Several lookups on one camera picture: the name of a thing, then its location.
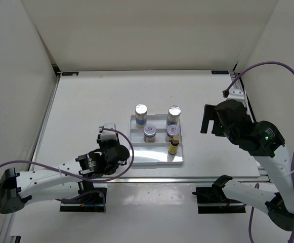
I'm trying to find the blue label shaker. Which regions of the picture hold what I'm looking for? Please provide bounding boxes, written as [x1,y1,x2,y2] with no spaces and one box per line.
[135,104,148,129]
[165,105,181,127]

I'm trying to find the red cap jar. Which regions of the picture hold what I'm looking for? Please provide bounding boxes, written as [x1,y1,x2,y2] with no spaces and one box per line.
[165,124,180,142]
[143,124,157,143]

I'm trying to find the yellow small bottle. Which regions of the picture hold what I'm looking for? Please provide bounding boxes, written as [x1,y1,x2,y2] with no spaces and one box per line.
[168,135,180,155]

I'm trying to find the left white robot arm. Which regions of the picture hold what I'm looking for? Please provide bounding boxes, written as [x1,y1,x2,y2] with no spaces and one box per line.
[0,139,130,214]

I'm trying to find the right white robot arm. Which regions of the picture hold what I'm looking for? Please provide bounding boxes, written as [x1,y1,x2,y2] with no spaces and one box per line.
[200,100,294,231]

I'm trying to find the white divided tray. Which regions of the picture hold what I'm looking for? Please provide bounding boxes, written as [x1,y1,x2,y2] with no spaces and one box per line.
[129,114,184,167]

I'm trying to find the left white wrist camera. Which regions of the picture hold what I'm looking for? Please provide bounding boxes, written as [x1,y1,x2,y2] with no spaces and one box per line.
[98,123,117,142]

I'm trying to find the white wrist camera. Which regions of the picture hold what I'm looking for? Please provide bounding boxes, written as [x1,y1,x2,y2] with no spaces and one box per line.
[98,123,117,142]
[227,88,245,103]

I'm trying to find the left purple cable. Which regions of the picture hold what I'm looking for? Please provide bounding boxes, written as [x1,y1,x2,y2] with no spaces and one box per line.
[0,128,135,212]

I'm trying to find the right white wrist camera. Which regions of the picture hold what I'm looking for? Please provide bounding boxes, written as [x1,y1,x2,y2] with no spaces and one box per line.
[227,88,245,103]

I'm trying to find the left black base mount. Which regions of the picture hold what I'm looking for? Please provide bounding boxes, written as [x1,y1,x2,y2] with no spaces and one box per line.
[59,185,108,213]

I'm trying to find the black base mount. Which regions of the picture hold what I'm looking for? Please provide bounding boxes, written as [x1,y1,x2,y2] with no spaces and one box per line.
[192,187,246,214]
[59,185,108,213]

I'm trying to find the aluminium front rail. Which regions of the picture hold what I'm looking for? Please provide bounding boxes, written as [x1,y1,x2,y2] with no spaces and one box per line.
[12,176,266,195]

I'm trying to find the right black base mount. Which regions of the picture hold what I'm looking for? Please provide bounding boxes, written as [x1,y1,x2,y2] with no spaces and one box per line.
[192,187,246,214]

